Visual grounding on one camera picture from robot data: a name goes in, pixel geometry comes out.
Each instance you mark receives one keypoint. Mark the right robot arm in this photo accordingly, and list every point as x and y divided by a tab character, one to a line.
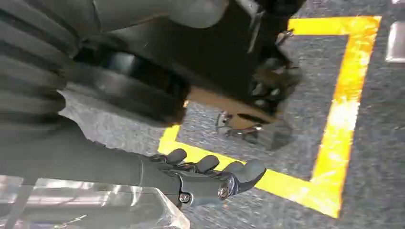
25	79

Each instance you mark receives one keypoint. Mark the clear plastic panel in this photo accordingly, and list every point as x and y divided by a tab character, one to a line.
95	208

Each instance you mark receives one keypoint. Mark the yellow floor tape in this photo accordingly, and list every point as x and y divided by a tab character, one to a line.
345	94

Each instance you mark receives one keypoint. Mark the chrome stool base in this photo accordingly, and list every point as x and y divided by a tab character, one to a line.
245	131

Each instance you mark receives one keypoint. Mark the silver floor socket plate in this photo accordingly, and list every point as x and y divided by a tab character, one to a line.
396	41

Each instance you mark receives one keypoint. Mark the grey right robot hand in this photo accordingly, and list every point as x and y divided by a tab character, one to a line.
189	47

